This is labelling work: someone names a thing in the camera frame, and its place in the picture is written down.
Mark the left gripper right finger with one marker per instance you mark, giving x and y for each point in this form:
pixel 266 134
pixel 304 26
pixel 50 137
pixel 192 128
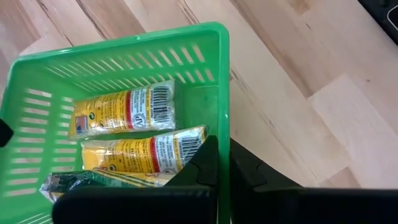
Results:
pixel 295 205

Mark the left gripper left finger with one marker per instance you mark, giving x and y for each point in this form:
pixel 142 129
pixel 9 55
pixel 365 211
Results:
pixel 140 205

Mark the yellow snack packet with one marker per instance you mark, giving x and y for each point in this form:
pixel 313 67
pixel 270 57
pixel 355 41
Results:
pixel 130 155
pixel 118 110
pixel 102 182

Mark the green plastic basket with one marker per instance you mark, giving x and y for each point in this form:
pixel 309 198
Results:
pixel 140 56

